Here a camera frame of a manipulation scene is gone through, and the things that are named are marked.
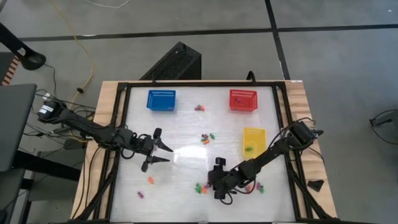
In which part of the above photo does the grey desk top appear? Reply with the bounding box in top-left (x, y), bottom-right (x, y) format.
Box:
top-left (0, 83), bottom-right (38, 174)

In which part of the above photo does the black floor stand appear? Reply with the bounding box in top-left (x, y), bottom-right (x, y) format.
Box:
top-left (0, 21), bottom-right (47, 71)

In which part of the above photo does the black table frame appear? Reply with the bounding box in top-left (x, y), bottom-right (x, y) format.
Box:
top-left (72, 80), bottom-right (335, 224)

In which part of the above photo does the yellow floor cable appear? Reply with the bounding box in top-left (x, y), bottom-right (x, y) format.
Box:
top-left (49, 0), bottom-right (95, 108)

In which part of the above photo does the black perforated box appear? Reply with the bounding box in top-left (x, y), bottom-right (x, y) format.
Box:
top-left (139, 40), bottom-right (203, 82)

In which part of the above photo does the orange black striped mat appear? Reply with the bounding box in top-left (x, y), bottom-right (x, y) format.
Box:
top-left (1, 57), bottom-right (20, 86)

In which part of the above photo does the black triangular block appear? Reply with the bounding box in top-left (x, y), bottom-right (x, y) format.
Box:
top-left (307, 179), bottom-right (325, 193)

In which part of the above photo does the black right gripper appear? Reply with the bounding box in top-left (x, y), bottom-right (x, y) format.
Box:
top-left (207, 157), bottom-right (241, 200)

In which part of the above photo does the white floor cable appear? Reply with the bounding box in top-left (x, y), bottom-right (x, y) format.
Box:
top-left (83, 0), bottom-right (131, 9)

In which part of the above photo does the red plastic basket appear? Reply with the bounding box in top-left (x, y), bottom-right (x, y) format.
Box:
top-left (229, 89), bottom-right (259, 112)

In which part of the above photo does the black desk leg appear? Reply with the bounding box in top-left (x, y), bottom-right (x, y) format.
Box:
top-left (11, 150), bottom-right (82, 182)

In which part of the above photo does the yellow plastic basket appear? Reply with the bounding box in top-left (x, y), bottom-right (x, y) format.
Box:
top-left (243, 126), bottom-right (268, 159)

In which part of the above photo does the blue plastic basket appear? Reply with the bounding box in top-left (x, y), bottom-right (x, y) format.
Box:
top-left (146, 89), bottom-right (177, 112)

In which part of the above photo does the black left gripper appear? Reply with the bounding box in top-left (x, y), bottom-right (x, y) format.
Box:
top-left (133, 127), bottom-right (174, 174)

